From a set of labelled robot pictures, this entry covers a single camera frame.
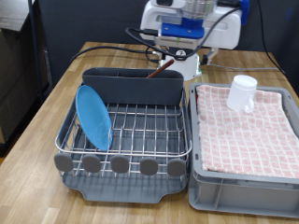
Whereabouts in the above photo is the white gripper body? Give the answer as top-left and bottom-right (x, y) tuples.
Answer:
(139, 0), (243, 50)

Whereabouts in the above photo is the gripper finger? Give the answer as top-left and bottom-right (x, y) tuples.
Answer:
(151, 45), (166, 62)
(204, 47), (220, 65)

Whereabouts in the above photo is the red-brown wooden spoon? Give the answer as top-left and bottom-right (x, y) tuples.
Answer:
(147, 59), (176, 79)

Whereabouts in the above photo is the white mug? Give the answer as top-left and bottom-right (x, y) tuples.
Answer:
(226, 75), (259, 114)

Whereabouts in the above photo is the blue plastic plate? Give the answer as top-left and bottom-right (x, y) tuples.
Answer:
(75, 84), (113, 151)

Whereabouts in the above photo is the dark grey cutlery caddy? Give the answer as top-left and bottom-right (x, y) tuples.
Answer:
(81, 67), (185, 106)

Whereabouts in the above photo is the pink checked towel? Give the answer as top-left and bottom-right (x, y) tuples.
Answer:
(195, 83), (299, 180)

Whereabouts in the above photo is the black metal pole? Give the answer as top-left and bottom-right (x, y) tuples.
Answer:
(27, 0), (45, 105)

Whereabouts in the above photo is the grey plastic drain tray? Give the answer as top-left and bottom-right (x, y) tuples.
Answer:
(57, 83), (190, 204)

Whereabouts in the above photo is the grey plastic crate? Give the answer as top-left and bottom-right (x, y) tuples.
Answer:
(188, 82), (299, 218)

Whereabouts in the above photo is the wooden shelf board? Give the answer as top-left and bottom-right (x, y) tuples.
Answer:
(0, 0), (35, 32)

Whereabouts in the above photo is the blue cable clip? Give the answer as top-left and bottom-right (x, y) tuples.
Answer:
(238, 0), (251, 26)

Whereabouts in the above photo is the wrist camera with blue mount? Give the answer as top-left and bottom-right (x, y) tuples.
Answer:
(154, 17), (206, 49)

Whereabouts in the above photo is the hanging black cable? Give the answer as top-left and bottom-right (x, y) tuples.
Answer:
(256, 0), (286, 74)

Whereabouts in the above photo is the black cable on table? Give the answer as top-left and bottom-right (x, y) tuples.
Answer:
(68, 45), (163, 64)

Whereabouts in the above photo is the metal wire dish rack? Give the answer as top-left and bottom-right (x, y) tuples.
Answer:
(53, 82), (193, 183)

